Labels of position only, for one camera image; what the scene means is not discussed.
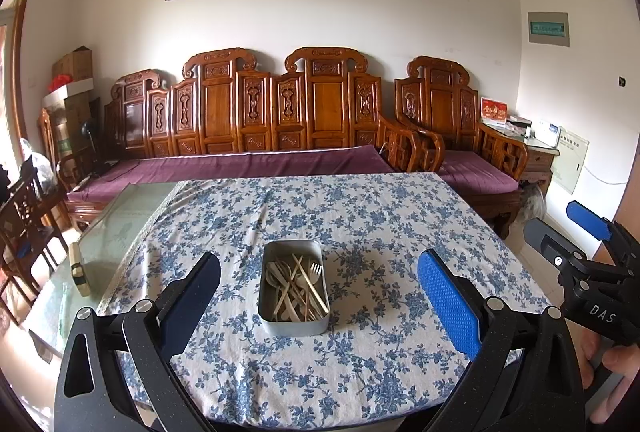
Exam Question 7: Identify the wooden side table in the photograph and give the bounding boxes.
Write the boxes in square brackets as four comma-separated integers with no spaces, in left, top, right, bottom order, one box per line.
[520,137,561,198]

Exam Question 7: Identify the wooden dining chair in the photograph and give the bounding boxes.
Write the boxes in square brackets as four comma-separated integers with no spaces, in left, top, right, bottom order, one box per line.
[0,167,68,308]

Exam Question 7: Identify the person's right hand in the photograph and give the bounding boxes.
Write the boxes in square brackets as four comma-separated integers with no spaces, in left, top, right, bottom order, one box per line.
[580,337,640,424]

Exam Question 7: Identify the clear plastic bag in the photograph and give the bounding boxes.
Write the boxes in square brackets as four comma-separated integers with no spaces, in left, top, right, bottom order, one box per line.
[517,187,547,225]

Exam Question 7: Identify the large brown box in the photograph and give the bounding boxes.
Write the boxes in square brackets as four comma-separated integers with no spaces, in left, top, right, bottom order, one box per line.
[42,92,101,163]

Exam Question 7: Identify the white wall cable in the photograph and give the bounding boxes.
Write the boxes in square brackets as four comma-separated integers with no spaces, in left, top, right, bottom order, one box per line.
[582,162,628,187]

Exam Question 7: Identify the rectangular metal container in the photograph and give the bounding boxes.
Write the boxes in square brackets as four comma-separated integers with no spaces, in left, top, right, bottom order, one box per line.
[258,239,331,337]

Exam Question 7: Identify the brown cardboard sheet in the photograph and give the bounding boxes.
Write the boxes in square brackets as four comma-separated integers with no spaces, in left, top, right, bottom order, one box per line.
[612,177,640,225]

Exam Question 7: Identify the long purple sofa cushion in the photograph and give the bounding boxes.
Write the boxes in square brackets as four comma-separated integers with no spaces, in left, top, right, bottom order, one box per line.
[66,144,396,203]

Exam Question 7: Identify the white printed board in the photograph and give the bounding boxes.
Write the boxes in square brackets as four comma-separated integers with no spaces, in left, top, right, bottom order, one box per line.
[550,127,590,197]

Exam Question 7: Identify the carved wooden armchair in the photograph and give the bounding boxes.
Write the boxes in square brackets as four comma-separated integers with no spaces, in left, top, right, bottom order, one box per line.
[395,56,530,238]

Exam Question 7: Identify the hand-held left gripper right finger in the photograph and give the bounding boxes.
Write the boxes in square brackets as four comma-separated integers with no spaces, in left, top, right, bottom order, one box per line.
[405,248,587,432]

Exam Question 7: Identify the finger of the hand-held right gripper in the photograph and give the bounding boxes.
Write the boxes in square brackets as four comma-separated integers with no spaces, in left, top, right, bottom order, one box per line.
[522,218,608,285]
[566,201,640,265]

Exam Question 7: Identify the carved wooden sofa bench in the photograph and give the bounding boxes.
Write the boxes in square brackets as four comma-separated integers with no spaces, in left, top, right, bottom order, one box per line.
[55,47,423,233]

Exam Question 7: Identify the blue floral tablecloth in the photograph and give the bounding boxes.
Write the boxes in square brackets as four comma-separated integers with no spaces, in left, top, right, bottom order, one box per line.
[97,172,551,420]

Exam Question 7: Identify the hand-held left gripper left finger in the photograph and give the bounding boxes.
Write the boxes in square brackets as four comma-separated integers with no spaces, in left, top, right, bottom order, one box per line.
[52,253,222,432]

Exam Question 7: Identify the small cardboard box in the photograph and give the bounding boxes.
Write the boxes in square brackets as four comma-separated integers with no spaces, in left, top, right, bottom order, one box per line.
[51,46,93,85]

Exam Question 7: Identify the grey wall panel box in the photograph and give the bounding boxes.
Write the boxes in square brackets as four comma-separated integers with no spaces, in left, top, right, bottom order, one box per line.
[527,11,571,48]

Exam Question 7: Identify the wooden door frame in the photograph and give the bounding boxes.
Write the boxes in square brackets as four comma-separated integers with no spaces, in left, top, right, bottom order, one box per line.
[0,0,38,153]

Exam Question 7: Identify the light bamboo chopstick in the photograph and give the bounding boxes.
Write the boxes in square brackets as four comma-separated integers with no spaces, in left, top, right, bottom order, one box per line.
[274,256,306,315]
[294,254,330,314]

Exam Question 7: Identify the white box device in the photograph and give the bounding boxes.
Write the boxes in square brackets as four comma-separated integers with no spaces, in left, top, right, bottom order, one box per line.
[532,122,563,148]

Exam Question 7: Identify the tall-backed wooden chair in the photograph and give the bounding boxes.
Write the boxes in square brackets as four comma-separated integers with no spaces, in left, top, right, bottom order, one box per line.
[37,107,86,193]

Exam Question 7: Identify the white plastic bag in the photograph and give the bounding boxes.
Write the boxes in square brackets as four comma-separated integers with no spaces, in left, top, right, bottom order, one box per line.
[19,138,56,193]

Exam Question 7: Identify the black desk lamp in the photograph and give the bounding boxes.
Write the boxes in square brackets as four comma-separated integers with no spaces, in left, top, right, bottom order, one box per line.
[80,119,101,165]

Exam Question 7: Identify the large white plastic spoon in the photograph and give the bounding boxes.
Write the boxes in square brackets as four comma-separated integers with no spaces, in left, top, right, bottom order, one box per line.
[267,262,296,320]

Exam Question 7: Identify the flat white box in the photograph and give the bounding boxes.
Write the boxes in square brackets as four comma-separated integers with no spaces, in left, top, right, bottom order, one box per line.
[41,79,95,108]

